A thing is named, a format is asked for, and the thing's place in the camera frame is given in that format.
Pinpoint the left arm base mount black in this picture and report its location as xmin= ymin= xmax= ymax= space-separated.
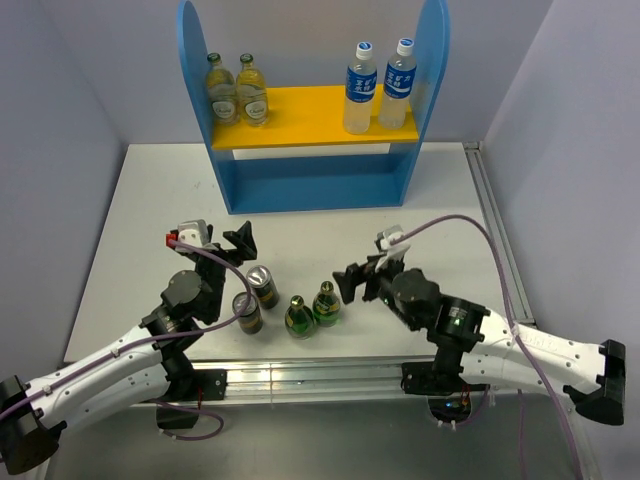
xmin=156 ymin=369 xmax=227 ymax=431

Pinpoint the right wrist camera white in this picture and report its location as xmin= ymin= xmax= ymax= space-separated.
xmin=375 ymin=225 xmax=410 ymax=272

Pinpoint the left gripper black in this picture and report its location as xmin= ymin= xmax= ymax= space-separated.
xmin=192 ymin=220 xmax=255 ymax=319

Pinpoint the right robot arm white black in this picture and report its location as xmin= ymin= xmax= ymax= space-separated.
xmin=333 ymin=255 xmax=626 ymax=426

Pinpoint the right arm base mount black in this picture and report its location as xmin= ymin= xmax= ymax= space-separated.
xmin=400 ymin=361 xmax=489 ymax=431

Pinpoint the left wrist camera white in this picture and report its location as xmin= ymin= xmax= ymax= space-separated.
xmin=165 ymin=219 xmax=207 ymax=249

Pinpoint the black gold can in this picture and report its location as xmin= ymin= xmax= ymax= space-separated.
xmin=246 ymin=265 xmax=280 ymax=310
xmin=232 ymin=292 xmax=264 ymax=335

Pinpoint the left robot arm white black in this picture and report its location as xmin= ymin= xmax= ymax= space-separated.
xmin=1 ymin=220 xmax=258 ymax=475

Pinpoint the left yellow soda water bottle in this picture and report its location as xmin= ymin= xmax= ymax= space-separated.
xmin=206 ymin=52 xmax=239 ymax=126

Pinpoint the aluminium rail frame front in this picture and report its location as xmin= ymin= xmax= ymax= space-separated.
xmin=54 ymin=349 xmax=574 ymax=407

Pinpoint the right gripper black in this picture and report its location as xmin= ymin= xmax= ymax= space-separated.
xmin=333 ymin=249 xmax=421 ymax=330

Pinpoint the blue shelf with yellow board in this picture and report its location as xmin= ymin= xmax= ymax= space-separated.
xmin=176 ymin=1 xmax=450 ymax=214

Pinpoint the black gold can rear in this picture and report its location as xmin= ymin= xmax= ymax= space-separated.
xmin=246 ymin=265 xmax=280 ymax=310

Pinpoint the right yellow soda water bottle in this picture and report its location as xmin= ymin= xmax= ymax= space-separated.
xmin=236 ymin=53 xmax=269 ymax=127

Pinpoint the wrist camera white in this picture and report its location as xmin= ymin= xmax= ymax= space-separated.
xmin=375 ymin=225 xmax=410 ymax=272
xmin=165 ymin=219 xmax=207 ymax=249

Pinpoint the green glass bottle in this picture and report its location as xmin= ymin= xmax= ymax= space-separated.
xmin=312 ymin=281 xmax=341 ymax=327
xmin=285 ymin=295 xmax=316 ymax=339

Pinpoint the black gold can front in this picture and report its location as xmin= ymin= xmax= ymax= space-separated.
xmin=232 ymin=292 xmax=264 ymax=335

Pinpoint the aluminium rail right side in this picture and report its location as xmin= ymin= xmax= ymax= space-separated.
xmin=463 ymin=142 xmax=602 ymax=479

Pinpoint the Pocari water bottle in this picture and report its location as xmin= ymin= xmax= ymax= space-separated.
xmin=378 ymin=38 xmax=417 ymax=130
xmin=343 ymin=41 xmax=377 ymax=134

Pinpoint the yellow soda water bottle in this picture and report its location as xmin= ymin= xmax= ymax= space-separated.
xmin=206 ymin=52 xmax=239 ymax=126
xmin=236 ymin=53 xmax=269 ymax=127

